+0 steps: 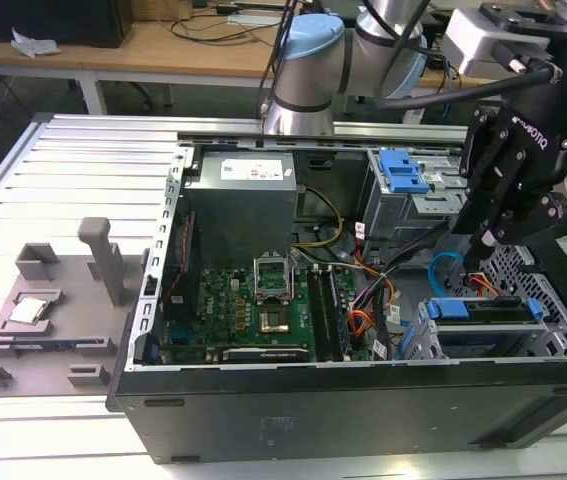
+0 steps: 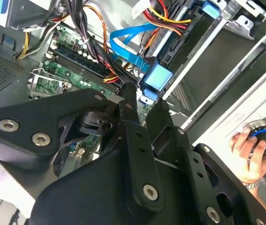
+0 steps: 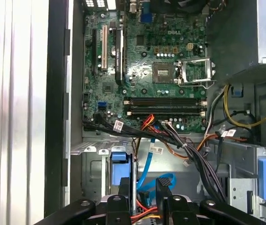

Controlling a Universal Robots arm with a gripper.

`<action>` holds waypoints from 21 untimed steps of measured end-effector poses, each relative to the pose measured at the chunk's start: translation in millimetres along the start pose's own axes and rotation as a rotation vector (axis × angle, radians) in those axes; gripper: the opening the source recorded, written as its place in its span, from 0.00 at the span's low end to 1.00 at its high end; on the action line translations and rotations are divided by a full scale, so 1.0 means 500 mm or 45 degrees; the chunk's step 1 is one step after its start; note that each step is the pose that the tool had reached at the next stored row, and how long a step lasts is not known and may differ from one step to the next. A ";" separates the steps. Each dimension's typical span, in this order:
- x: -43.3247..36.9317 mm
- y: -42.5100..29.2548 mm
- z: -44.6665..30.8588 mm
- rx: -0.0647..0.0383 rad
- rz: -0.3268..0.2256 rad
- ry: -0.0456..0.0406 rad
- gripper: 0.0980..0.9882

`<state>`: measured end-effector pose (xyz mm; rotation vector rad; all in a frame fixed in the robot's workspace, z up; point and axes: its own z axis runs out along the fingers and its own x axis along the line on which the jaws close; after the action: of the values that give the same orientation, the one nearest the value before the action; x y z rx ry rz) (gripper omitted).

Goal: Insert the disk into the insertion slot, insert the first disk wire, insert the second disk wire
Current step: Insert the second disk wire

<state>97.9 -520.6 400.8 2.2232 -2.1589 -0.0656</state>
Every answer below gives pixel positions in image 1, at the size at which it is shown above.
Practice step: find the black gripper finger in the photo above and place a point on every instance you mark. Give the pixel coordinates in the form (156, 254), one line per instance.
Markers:
(533, 210)
(485, 150)

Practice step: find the hard disk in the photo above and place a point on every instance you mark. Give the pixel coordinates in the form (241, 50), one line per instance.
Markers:
(493, 312)

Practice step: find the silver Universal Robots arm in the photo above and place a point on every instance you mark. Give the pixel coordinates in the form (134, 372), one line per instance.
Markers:
(308, 65)

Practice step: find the grey metal disk bay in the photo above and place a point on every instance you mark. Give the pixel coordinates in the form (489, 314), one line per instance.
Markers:
(493, 342)

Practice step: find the wooden desk with clutter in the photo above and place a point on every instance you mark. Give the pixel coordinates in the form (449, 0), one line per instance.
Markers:
(438, 80)

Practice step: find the blue plastic cage latch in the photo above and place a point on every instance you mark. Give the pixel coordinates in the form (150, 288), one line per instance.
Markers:
(403, 172)

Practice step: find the metal drive cage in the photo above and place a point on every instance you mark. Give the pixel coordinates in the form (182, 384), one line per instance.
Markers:
(393, 210)

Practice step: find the black RAM stick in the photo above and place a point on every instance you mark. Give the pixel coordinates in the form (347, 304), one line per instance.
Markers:
(338, 315)

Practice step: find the thin metal locking lever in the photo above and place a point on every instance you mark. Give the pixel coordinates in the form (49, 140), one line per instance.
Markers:
(293, 275)

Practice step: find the grey power supply unit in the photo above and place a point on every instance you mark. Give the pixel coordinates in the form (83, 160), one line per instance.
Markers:
(243, 210)

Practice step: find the CPU socket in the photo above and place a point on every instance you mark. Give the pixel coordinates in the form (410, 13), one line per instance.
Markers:
(274, 321)

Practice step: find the black open PC case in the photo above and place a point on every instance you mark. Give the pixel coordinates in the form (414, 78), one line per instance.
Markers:
(313, 415)

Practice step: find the black graphics card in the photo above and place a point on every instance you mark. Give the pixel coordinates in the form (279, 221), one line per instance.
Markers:
(263, 354)

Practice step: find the green motherboard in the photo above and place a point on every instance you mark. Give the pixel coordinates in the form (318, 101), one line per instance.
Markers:
(223, 305)

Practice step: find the black case fan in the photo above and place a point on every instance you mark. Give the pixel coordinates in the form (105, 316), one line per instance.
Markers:
(183, 255)

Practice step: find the wooden desk with white legs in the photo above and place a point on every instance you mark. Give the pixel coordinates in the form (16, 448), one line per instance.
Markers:
(163, 55)

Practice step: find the black box on desk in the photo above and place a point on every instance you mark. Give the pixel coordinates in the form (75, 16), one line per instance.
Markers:
(48, 20)

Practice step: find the grey parts rack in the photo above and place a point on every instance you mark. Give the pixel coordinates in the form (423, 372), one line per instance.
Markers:
(63, 325)

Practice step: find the crumpled white paper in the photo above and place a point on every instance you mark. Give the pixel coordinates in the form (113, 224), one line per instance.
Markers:
(35, 45)

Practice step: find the silver CPU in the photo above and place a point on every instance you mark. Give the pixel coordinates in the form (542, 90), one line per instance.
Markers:
(27, 310)

